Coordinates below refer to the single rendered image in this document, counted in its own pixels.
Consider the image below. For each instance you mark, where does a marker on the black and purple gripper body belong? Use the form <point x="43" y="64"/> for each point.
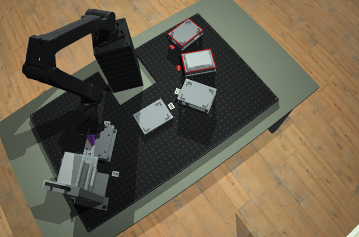
<point x="99" y="129"/>

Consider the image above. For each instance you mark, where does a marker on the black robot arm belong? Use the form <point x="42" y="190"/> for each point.
<point x="106" y="31"/>

